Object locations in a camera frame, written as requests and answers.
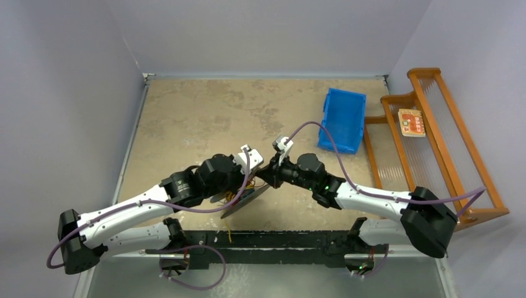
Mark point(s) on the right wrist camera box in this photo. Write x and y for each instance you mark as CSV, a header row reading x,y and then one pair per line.
x,y
282,145

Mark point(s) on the blue plastic bin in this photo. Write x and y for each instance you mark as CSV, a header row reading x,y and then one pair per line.
x,y
343,121

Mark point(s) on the orange patterned card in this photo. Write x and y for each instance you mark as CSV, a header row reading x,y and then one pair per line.
x,y
411,123

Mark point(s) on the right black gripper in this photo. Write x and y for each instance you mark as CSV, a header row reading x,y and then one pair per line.
x,y
271,174

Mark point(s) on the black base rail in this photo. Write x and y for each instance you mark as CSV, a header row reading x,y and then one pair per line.
x,y
331,248

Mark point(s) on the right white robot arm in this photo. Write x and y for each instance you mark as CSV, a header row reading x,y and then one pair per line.
x,y
405,217

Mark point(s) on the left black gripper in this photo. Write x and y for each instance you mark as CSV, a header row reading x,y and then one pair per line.
x,y
240,176

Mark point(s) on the orange wooden rack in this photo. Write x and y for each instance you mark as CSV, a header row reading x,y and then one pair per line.
x,y
445,160

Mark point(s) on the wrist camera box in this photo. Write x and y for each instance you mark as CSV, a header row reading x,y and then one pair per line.
x,y
249,159
282,145

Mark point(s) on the black cable spool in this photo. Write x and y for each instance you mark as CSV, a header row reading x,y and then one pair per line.
x,y
247,197

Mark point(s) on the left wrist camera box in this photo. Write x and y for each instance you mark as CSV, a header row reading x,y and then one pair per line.
x,y
249,159

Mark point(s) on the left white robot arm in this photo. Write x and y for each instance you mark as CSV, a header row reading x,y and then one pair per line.
x,y
88,238

